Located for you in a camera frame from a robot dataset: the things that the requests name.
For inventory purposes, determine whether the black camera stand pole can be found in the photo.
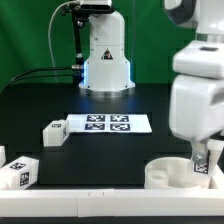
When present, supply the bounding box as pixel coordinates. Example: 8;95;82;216
62;2;89;65

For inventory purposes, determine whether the white cable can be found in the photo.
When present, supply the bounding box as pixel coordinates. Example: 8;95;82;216
47;0;81;84

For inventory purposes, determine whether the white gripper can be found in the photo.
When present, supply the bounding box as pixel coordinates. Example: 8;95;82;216
169;75;224;165

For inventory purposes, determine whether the black camera on stand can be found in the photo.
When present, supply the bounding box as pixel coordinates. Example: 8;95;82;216
80;0;112;14

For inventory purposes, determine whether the black cable lower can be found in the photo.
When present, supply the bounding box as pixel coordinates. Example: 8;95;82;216
0;73;83;96

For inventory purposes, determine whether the black cable upper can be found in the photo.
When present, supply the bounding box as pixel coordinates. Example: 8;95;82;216
6;65;84;88

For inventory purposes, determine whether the white marker sheet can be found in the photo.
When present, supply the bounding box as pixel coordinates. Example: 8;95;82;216
67;114;152;133

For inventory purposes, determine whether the black cable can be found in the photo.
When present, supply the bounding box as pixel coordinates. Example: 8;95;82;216
6;65;84;88
0;73;83;96

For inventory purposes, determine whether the white L-shaped fence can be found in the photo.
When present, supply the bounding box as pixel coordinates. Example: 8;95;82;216
0;165;224;217

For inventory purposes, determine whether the white round stool seat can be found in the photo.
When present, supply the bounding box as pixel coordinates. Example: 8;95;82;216
144;157;210;190

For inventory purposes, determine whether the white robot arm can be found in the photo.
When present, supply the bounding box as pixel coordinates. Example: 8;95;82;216
79;0;224;164

